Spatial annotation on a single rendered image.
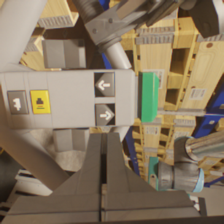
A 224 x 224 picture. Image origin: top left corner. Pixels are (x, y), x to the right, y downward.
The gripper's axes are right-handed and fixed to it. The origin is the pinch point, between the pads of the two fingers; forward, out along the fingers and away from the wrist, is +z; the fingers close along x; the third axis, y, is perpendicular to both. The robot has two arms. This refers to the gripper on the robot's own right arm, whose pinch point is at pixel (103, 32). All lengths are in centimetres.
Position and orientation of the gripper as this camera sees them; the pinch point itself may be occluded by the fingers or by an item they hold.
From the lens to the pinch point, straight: 27.9
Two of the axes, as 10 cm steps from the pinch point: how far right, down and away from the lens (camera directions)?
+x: 0.3, 2.6, -9.6
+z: -8.6, 5.0, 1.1
